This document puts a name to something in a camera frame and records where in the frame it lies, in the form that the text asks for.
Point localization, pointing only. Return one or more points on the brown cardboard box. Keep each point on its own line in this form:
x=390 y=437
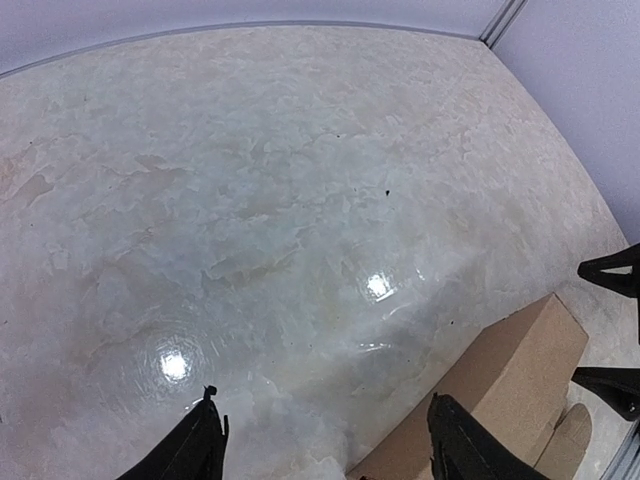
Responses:
x=513 y=378

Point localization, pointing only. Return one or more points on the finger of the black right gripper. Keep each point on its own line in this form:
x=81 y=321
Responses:
x=617 y=272
x=617 y=387

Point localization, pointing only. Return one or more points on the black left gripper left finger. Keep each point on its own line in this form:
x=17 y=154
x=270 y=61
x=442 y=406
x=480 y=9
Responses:
x=194 y=449

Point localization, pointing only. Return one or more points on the aluminium front frame rail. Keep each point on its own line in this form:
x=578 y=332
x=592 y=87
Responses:
x=626 y=462

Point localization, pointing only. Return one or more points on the right aluminium corner post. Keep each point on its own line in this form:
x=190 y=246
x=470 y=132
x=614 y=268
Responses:
x=501 y=22

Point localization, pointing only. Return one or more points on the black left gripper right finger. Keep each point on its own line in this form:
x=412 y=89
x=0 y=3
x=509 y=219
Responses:
x=463 y=449

